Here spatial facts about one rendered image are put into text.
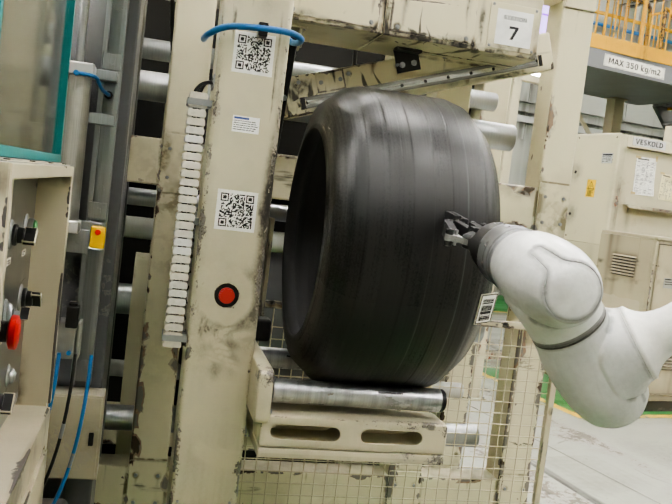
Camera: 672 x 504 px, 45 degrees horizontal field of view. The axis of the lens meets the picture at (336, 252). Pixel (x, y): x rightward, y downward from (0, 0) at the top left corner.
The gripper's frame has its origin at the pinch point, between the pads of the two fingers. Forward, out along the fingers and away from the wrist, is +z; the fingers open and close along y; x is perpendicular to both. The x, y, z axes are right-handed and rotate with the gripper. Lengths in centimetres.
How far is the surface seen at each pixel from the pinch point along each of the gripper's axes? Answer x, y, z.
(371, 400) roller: 37.2, 5.1, 12.6
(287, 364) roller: 42, 17, 40
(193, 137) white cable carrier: -6, 43, 28
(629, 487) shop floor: 155, -196, 203
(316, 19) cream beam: -32, 18, 57
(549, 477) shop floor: 156, -157, 212
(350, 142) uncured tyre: -9.8, 16.3, 14.3
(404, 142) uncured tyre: -11.2, 7.2, 12.1
